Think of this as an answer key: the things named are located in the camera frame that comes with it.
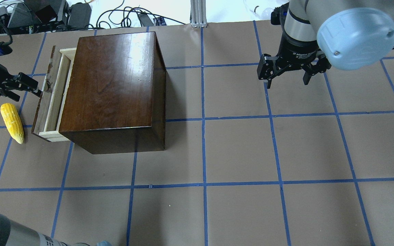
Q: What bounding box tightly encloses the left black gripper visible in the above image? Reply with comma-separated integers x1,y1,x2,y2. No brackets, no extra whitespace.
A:
0,72,42,102

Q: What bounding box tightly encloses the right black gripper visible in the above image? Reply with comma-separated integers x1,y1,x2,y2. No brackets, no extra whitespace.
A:
257,32,331,89

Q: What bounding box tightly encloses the wooden drawer with handle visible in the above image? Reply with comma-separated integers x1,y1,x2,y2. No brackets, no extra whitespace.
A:
31,46,77,142

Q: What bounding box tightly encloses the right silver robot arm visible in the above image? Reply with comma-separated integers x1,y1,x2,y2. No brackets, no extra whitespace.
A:
257,0,394,88

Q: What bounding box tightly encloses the yellow corn cob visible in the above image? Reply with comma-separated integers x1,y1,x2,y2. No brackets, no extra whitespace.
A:
0,103,24,144

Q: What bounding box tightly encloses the dark wooden drawer cabinet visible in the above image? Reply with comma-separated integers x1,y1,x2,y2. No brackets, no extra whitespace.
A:
59,32,166,154

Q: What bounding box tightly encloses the white light bulb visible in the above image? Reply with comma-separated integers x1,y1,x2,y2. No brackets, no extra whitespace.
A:
253,5,274,20

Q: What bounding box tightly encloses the black power adapter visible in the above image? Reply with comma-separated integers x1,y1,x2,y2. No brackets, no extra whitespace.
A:
137,12,155,27

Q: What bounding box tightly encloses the aluminium frame post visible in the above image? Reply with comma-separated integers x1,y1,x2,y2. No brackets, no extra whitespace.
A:
190,0,207,28

